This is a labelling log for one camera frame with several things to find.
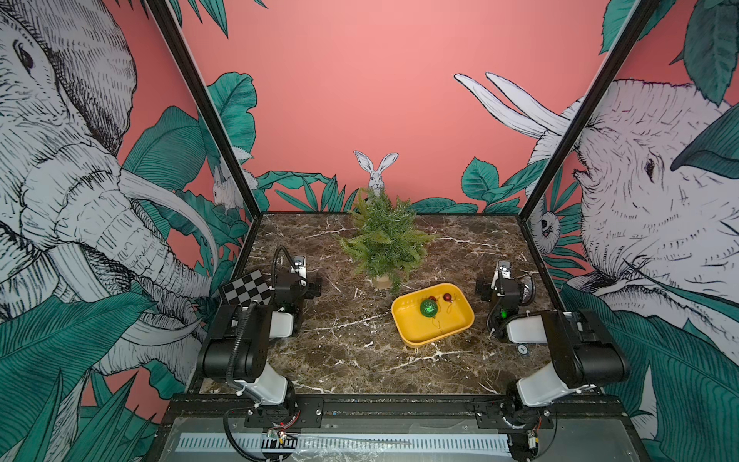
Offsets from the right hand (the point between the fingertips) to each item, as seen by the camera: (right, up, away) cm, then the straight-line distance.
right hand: (497, 271), depth 94 cm
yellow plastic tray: (-28, -18, -5) cm, 34 cm away
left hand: (-65, +1, +1) cm, 65 cm away
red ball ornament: (-16, -9, +1) cm, 19 cm away
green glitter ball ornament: (-24, -11, -6) cm, 27 cm away
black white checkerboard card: (-83, -6, +1) cm, 83 cm away
